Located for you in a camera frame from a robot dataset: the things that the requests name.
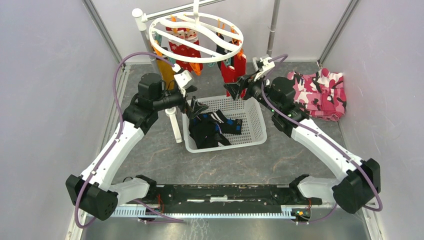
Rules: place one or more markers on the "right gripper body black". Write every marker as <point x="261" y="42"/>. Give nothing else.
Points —
<point x="254" y="89"/>

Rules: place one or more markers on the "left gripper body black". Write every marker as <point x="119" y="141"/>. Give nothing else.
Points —
<point x="185" y="108"/>

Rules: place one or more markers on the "black sock white stripes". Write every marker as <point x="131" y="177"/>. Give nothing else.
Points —
<point x="217" y="118"/>

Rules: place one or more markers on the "black sock blue accents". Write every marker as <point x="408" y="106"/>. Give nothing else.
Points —
<point x="232" y="126"/>

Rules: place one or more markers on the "black ankle sock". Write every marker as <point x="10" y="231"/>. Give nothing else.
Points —
<point x="220" y="49"/>

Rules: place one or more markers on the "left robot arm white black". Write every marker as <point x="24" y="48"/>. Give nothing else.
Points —
<point x="93" y="191"/>

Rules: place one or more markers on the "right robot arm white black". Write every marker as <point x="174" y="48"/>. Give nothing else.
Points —
<point x="356" y="183"/>

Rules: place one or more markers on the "white round sock hanger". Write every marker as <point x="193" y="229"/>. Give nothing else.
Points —
<point x="207" y="25"/>

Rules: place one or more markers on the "mustard yellow striped sock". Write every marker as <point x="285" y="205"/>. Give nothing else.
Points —
<point x="167" y="73"/>

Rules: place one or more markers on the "white plastic perforated basket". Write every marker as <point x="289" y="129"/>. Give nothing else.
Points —
<point x="253" y="129"/>

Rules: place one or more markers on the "pink camouflage garment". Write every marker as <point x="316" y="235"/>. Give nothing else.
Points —
<point x="321" y="94"/>

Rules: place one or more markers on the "red snowflake christmas sock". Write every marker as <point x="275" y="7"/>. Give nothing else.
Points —
<point x="191" y="36"/>

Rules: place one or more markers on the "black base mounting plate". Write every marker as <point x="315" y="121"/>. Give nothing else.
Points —
<point x="226" y="198"/>

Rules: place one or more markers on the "white metal drying rack stand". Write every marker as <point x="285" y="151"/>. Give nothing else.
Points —
<point x="154" y="89"/>

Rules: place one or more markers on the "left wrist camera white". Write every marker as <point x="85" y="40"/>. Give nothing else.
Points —
<point x="184" y="80"/>

